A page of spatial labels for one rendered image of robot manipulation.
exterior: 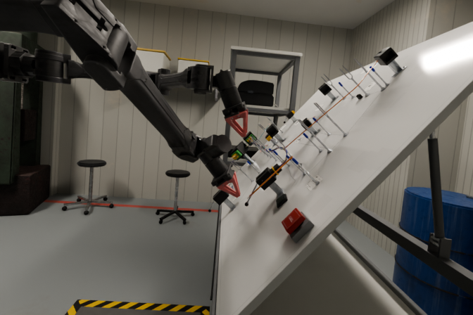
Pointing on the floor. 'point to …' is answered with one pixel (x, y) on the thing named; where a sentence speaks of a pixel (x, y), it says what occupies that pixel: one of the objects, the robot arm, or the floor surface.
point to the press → (22, 138)
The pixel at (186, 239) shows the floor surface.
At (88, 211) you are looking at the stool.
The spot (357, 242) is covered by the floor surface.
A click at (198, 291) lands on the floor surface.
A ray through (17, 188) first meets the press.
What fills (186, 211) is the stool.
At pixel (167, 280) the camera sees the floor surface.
